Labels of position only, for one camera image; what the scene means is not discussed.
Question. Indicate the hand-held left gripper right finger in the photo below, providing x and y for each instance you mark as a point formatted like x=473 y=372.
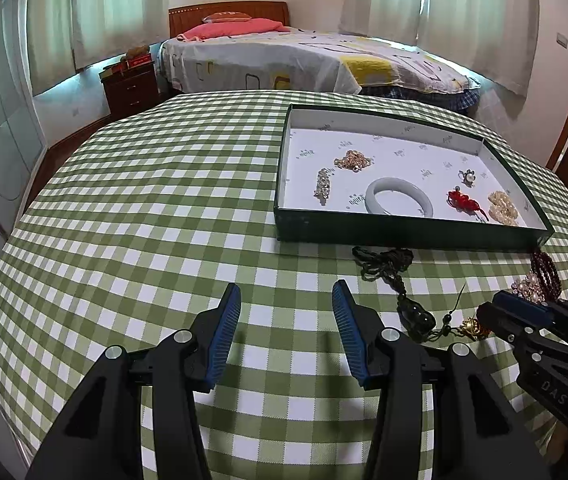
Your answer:
x=351 y=340

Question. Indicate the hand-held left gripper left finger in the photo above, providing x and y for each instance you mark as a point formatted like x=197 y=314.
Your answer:
x=221 y=340

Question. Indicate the red knot gold charm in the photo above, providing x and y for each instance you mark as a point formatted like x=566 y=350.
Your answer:
x=464 y=201

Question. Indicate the silver crystal brooch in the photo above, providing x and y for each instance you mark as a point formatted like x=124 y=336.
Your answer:
x=324 y=185

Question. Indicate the pale jade bangle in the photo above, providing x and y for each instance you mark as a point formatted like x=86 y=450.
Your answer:
x=399 y=184

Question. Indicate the dark green shallow box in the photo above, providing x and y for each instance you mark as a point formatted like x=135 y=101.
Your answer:
x=404 y=157

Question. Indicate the green checked tablecloth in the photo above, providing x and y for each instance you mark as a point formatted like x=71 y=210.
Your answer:
x=163 y=210

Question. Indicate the blue plaid bed sheet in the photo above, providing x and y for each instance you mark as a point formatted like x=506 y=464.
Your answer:
x=424 y=97

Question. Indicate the dark wooden nightstand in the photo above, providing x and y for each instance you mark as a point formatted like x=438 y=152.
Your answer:
x=131 y=90

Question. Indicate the bed with patterned cover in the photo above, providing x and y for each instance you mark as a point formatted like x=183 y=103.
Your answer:
x=289 y=57

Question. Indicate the red box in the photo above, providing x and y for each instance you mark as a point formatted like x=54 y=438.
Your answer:
x=137 y=61

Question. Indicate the brown plush item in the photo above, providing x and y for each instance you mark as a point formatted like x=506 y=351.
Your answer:
x=137 y=51

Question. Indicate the pink pillow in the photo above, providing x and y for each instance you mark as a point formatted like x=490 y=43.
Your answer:
x=234 y=27

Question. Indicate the brown cushion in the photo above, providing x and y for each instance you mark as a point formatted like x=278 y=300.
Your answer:
x=226 y=16

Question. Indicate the wooden bed headboard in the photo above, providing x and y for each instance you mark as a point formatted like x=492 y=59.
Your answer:
x=183 y=12

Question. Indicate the wall light switch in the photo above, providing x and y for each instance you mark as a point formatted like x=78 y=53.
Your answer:
x=562 y=39

